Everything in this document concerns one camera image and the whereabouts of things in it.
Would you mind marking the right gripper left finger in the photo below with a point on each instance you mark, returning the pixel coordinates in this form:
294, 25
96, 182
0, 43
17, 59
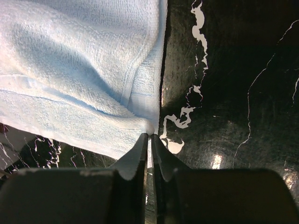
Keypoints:
112, 195

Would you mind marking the light blue towel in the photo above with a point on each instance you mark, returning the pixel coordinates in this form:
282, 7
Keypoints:
83, 72

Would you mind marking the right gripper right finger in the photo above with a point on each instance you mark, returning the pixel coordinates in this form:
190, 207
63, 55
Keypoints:
217, 196

